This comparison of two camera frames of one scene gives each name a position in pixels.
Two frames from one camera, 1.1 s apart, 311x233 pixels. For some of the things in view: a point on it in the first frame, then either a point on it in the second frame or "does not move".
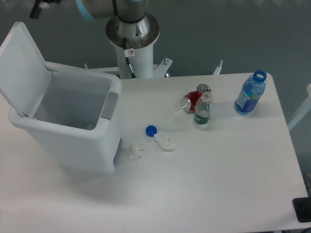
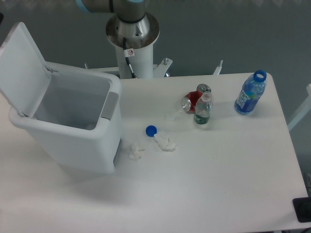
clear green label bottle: x=203 y=108 does not move
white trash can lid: x=25 y=77 does not move
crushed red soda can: x=188 y=102 does not move
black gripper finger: x=36 y=10 to x=1 y=17
